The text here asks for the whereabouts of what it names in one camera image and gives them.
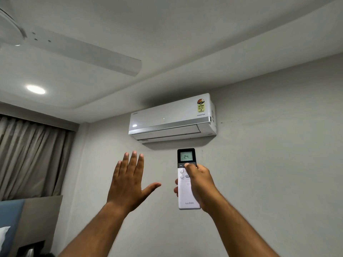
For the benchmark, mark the person's left hand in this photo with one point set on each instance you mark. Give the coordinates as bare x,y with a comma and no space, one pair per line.
126,190

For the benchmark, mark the person's right hand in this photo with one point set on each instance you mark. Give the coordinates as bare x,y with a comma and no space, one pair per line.
203,187

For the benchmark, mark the person's left middle finger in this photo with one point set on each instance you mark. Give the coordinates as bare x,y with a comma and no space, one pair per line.
133,163

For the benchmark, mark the person's left thumb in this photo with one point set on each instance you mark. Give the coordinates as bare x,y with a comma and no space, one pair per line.
151,188

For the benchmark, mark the person's right thumb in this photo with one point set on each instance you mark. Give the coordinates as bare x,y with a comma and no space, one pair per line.
194,169

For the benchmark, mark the person's left little finger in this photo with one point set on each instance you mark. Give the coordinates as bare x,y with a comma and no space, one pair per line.
117,171

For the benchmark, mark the white remote control with display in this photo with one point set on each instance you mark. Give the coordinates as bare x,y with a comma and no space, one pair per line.
187,199

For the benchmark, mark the person's right forearm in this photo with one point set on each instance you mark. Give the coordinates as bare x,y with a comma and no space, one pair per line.
235,230

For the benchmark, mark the person's left forearm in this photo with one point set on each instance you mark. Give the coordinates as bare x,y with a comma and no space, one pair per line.
101,232

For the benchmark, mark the colourful label sticker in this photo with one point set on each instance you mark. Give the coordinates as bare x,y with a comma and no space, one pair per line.
201,105

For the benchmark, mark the beige pleated curtain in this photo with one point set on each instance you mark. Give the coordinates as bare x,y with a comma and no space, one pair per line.
32,160

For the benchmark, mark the brown headboard panel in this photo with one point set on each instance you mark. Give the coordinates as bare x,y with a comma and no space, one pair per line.
43,219

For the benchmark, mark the brown curtain pelmet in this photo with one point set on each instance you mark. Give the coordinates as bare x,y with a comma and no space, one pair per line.
40,116

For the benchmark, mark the blue headboard panel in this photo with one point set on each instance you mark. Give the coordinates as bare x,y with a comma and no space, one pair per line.
10,214

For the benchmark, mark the round recessed ceiling light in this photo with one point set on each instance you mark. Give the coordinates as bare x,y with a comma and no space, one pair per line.
35,89

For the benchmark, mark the dark bedside object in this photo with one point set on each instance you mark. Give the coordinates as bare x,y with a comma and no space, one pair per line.
30,250

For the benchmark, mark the white ceiling fan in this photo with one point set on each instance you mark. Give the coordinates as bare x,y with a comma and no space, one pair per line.
80,54

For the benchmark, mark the white pillow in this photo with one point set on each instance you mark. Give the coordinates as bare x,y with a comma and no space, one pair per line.
4,242

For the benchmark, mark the white wall air conditioner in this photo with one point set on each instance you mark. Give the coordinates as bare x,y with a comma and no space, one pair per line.
166,120

